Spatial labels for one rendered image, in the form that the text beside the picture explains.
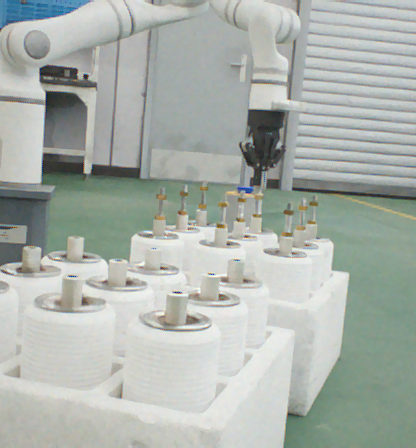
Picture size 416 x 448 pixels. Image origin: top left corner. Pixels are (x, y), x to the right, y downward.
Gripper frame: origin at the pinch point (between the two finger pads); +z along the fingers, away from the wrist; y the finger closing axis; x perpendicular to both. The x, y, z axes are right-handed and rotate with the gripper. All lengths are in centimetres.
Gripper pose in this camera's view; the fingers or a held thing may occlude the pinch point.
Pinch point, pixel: (260, 179)
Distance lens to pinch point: 148.8
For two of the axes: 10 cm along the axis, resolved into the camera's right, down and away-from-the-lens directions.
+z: -0.8, 9.9, 1.3
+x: 7.1, 1.5, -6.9
